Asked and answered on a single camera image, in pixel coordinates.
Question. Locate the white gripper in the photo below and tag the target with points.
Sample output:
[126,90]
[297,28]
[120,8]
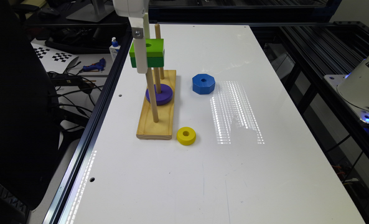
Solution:
[135,10]

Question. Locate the green square block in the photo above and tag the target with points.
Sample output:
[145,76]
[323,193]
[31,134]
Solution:
[155,52]

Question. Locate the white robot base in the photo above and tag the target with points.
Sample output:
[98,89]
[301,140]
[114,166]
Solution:
[354,89]

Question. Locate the blue octagon block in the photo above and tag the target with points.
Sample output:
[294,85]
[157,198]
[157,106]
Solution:
[203,84]

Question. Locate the rear wooden peg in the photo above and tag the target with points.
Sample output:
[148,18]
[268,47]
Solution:
[158,36]

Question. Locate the wooden peg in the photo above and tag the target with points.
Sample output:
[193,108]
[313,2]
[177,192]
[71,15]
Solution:
[152,95]
[158,36]
[157,80]

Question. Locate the white lotion bottle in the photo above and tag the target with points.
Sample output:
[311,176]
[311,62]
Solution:
[114,48]

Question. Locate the monitor stand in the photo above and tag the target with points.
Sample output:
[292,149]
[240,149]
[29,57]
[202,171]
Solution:
[94,12]

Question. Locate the front wooden peg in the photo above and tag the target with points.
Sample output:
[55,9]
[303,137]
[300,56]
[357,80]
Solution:
[152,95]

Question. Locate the middle wooden peg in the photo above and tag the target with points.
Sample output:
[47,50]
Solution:
[157,80]

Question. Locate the blue glue gun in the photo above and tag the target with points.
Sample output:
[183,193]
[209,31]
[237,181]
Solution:
[99,66]

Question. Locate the checkerboard calibration sheet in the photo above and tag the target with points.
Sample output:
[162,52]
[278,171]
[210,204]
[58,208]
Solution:
[53,60]

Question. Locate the wooden peg base board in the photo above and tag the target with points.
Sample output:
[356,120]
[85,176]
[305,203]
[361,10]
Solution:
[161,130]

